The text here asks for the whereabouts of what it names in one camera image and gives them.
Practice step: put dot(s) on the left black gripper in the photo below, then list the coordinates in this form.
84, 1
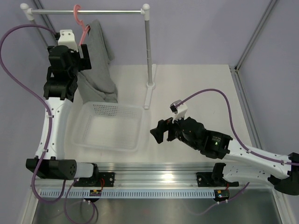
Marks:
84, 63

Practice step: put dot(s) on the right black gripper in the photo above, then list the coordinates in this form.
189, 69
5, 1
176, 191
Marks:
158, 132

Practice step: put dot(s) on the grey t shirt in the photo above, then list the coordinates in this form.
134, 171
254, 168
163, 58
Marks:
96, 84

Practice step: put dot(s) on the pink plastic hanger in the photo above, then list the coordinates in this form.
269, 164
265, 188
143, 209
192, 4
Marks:
85, 28

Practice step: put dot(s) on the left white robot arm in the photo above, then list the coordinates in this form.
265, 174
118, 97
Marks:
58, 95

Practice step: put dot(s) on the white plastic basket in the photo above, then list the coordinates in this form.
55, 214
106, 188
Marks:
108, 126

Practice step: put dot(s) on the white clothes rack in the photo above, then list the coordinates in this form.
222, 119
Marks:
144, 11

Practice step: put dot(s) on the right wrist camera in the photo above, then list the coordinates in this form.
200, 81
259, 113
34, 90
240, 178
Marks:
179, 109

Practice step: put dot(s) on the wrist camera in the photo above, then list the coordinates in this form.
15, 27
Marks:
67, 38
179, 109

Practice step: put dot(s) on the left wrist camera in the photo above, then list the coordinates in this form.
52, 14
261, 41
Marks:
67, 38

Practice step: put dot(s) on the aluminium mounting rail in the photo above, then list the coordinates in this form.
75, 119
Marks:
157, 175

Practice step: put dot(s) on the left aluminium frame post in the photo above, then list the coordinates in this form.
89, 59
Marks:
46, 37

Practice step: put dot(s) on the aluminium frame post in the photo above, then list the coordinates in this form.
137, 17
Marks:
256, 33
46, 37

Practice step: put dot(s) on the right aluminium frame post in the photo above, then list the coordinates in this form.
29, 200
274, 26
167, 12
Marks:
256, 33

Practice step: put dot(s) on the white slotted cable duct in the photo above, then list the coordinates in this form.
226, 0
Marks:
140, 193

